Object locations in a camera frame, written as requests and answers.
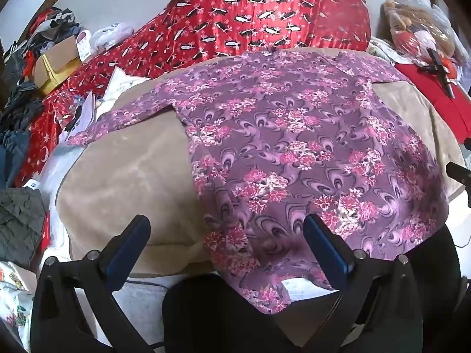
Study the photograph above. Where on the white plastic bag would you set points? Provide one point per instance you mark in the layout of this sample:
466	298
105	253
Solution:
110	35

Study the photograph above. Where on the person's black pants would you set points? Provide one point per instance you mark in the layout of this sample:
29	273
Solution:
220	320

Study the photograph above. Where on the black tripod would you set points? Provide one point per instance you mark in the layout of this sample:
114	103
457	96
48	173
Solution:
438	67

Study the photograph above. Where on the cardboard box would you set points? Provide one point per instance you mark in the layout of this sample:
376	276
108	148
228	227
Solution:
55	64

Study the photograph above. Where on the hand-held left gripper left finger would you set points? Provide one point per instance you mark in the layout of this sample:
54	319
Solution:
127	253

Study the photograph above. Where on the pile of dark clothes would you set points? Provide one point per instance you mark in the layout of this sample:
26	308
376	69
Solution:
22	110

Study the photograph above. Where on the white paper sheets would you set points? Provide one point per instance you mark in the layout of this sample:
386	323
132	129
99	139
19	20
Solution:
117	84

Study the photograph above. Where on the red penguin print blanket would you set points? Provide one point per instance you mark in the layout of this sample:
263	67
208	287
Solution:
257	18

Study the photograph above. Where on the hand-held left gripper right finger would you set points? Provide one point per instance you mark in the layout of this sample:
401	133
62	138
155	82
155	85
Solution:
325	252

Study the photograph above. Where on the purple floral shirt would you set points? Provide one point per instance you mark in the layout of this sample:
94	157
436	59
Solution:
294	136

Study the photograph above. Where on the red cloth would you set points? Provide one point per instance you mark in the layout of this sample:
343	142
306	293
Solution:
434	95

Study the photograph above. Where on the white floral cloth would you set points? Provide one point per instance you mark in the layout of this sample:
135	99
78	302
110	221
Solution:
14	298

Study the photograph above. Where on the beige plush blanket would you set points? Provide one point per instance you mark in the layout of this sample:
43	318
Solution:
121	184

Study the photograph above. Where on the dark grey cloth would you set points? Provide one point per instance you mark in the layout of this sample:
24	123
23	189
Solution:
20	220

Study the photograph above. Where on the clear bag of plush toys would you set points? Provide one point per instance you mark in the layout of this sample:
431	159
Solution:
415	22

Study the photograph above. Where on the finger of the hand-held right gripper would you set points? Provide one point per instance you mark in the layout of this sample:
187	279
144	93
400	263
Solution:
458	174

